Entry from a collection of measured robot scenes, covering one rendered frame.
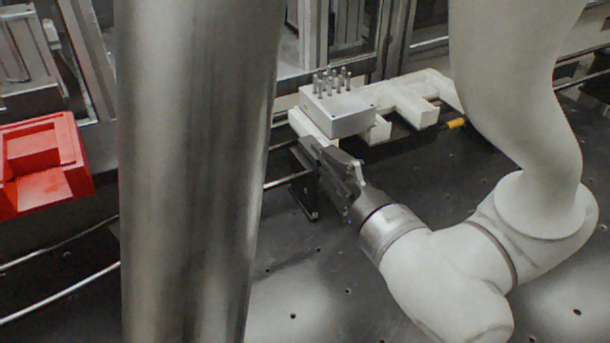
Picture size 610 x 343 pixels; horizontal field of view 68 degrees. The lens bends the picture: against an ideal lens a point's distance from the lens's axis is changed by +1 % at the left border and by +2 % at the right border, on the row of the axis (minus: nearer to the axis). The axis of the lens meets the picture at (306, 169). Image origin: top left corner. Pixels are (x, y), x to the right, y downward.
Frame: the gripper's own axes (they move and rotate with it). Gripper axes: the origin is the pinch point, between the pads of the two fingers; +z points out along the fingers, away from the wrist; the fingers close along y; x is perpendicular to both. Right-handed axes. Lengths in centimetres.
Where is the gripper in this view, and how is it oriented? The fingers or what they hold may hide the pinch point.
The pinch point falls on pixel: (314, 150)
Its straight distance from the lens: 78.9
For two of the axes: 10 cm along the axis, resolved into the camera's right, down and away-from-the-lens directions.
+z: -4.7, -5.7, 6.8
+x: -8.8, 3.0, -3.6
